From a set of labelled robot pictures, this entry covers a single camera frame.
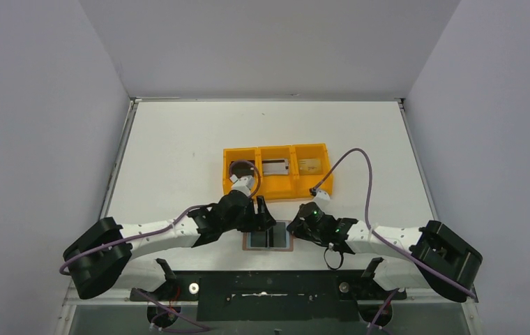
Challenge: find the tan leather card holder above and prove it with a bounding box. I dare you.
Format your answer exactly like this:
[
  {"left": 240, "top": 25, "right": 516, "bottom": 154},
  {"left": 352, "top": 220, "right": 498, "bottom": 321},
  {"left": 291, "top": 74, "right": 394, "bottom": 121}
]
[{"left": 242, "top": 221, "right": 294, "bottom": 252}]

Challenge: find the yellow three-compartment plastic bin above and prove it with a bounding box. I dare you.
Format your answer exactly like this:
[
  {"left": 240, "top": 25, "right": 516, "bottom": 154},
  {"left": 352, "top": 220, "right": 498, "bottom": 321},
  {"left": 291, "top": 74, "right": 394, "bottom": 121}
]
[{"left": 222, "top": 143, "right": 333, "bottom": 200}]

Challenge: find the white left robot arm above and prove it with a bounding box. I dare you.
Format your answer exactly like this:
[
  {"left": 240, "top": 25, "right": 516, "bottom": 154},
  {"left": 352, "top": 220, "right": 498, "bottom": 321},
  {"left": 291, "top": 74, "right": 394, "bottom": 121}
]
[{"left": 59, "top": 190, "right": 276, "bottom": 299}]

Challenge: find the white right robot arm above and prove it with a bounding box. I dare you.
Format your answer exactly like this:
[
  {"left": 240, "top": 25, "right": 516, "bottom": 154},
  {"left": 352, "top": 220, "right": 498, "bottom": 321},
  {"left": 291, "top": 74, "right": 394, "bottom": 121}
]
[{"left": 287, "top": 202, "right": 483, "bottom": 302}]

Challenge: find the black card in bin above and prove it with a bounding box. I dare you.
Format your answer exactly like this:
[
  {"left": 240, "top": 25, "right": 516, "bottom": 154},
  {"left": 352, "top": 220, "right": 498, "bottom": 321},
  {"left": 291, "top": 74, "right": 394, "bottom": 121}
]
[{"left": 228, "top": 160, "right": 255, "bottom": 178}]

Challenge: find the silver card in bin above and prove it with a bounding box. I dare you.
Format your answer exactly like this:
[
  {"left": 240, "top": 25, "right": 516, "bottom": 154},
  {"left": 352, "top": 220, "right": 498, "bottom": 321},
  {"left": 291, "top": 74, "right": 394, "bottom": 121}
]
[{"left": 262, "top": 158, "right": 289, "bottom": 176}]

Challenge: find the gold card in bin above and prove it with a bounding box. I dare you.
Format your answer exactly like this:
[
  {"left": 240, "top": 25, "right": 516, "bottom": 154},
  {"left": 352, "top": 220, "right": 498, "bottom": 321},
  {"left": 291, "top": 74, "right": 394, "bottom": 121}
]
[{"left": 298, "top": 158, "right": 323, "bottom": 175}]

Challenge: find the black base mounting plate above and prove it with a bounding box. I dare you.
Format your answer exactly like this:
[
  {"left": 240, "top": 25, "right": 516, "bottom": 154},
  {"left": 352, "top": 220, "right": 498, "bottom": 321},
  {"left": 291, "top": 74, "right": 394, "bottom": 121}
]
[{"left": 130, "top": 270, "right": 392, "bottom": 332}]

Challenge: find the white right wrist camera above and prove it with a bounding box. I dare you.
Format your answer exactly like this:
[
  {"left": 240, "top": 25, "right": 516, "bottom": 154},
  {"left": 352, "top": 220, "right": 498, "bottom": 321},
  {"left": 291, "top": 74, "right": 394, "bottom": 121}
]
[{"left": 310, "top": 187, "right": 331, "bottom": 203}]

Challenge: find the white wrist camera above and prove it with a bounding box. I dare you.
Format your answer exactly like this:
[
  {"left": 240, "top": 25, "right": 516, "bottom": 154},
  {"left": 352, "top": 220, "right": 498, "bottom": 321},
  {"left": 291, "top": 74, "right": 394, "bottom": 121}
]
[
  {"left": 310, "top": 187, "right": 331, "bottom": 203},
  {"left": 229, "top": 174, "right": 255, "bottom": 198}
]

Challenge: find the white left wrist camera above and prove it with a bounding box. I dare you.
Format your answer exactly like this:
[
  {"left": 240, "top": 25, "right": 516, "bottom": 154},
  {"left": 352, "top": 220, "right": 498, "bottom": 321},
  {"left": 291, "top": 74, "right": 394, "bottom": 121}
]
[{"left": 229, "top": 174, "right": 255, "bottom": 198}]

